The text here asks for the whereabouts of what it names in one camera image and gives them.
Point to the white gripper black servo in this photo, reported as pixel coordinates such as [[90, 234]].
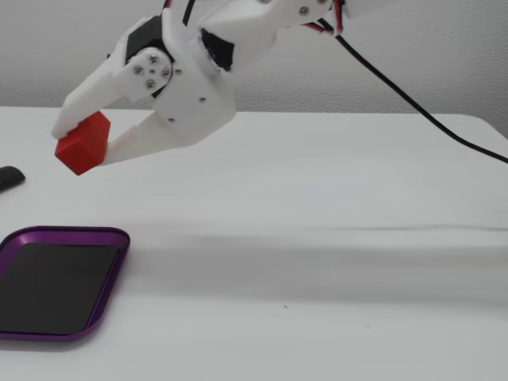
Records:
[[190, 104]]

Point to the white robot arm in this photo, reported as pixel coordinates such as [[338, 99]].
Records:
[[254, 28]]

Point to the black rounded object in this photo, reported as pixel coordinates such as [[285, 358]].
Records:
[[10, 178]]

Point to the purple tray with black mat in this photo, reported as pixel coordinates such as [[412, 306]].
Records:
[[51, 289]]

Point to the red perforated cube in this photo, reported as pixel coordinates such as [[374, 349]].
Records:
[[85, 147]]

